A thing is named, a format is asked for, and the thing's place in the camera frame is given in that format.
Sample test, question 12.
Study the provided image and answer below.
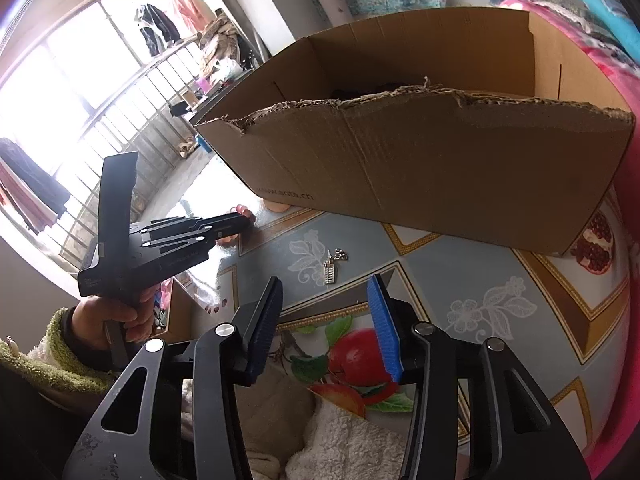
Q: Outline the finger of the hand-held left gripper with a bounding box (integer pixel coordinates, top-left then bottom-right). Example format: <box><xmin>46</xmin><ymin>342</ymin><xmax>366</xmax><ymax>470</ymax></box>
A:
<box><xmin>131</xmin><ymin>211</ymin><xmax>255</xmax><ymax>241</ymax></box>
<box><xmin>141</xmin><ymin>235</ymin><xmax>215</xmax><ymax>267</ymax></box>

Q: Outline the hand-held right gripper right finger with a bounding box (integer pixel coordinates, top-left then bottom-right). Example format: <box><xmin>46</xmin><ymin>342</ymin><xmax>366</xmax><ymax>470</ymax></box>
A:
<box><xmin>367</xmin><ymin>274</ymin><xmax>592</xmax><ymax>480</ymax></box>

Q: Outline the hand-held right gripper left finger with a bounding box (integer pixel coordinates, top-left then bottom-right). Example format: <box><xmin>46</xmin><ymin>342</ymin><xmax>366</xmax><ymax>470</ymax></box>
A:
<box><xmin>62</xmin><ymin>276</ymin><xmax>284</xmax><ymax>480</ymax></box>

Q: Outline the brown cardboard box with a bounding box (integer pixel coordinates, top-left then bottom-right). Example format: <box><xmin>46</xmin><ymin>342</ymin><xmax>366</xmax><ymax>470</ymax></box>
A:
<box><xmin>192</xmin><ymin>6</ymin><xmax>636</xmax><ymax>257</ymax></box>

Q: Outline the person's left hand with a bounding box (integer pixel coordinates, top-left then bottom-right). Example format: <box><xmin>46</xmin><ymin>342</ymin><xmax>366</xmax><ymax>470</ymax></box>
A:
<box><xmin>70</xmin><ymin>285</ymin><xmax>153</xmax><ymax>345</ymax></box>

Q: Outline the small open cardboard box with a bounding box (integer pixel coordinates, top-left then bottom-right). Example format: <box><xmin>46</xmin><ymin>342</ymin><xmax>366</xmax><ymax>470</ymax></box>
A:
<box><xmin>150</xmin><ymin>275</ymin><xmax>196</xmax><ymax>341</ymax></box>

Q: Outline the white fleece garment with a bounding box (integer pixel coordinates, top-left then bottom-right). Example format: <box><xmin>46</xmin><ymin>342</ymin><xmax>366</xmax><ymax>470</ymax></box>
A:
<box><xmin>180</xmin><ymin>360</ymin><xmax>416</xmax><ymax>480</ymax></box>

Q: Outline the grey cabinet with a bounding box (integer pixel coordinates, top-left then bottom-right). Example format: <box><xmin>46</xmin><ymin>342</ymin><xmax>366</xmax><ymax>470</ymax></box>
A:
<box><xmin>187</xmin><ymin>67</ymin><xmax>261</xmax><ymax>126</ymax></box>

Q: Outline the metal balcony railing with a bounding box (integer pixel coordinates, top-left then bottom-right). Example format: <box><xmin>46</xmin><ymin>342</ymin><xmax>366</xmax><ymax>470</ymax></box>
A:
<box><xmin>50</xmin><ymin>40</ymin><xmax>236</xmax><ymax>261</ymax></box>

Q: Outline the pile of cardboard and cloth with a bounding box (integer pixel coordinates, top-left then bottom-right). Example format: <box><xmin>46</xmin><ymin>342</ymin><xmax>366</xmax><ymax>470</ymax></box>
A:
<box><xmin>197</xmin><ymin>15</ymin><xmax>256</xmax><ymax>83</ymax></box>

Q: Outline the black wristwatch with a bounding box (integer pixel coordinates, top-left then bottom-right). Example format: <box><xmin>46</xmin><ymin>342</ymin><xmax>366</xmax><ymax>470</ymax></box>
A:
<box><xmin>331</xmin><ymin>82</ymin><xmax>426</xmax><ymax>100</ymax></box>

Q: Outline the dark hanging jacket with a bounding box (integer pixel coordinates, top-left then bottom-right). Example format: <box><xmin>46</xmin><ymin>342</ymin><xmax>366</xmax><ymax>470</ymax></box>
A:
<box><xmin>136</xmin><ymin>4</ymin><xmax>182</xmax><ymax>56</ymax></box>

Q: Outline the pink hanging garment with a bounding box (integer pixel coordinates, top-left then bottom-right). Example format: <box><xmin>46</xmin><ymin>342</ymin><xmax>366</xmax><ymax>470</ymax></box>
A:
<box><xmin>167</xmin><ymin>0</ymin><xmax>211</xmax><ymax>36</ymax></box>

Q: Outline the pink rolled mat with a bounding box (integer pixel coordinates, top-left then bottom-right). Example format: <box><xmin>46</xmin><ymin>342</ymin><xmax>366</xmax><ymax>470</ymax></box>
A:
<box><xmin>310</xmin><ymin>0</ymin><xmax>358</xmax><ymax>26</ymax></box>

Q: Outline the pink floral blanket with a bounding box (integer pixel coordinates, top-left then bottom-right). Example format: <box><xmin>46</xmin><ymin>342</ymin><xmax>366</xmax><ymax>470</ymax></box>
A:
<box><xmin>500</xmin><ymin>0</ymin><xmax>640</xmax><ymax>480</ymax></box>

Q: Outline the grey patterned cushion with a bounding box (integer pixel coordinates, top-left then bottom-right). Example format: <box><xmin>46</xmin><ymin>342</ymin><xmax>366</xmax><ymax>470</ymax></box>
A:
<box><xmin>535</xmin><ymin>0</ymin><xmax>621</xmax><ymax>46</ymax></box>

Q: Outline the blue cartoon pillow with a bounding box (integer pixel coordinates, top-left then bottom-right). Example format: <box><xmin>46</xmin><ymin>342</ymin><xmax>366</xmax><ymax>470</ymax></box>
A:
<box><xmin>580</xmin><ymin>0</ymin><xmax>636</xmax><ymax>56</ymax></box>

